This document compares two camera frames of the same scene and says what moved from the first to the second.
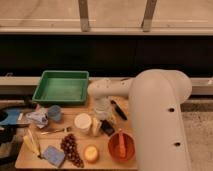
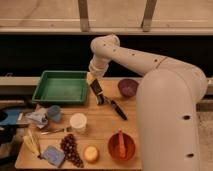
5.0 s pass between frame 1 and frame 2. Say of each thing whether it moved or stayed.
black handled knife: stayed
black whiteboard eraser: moved
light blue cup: stayed
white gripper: moved
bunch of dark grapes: stayed
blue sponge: stayed
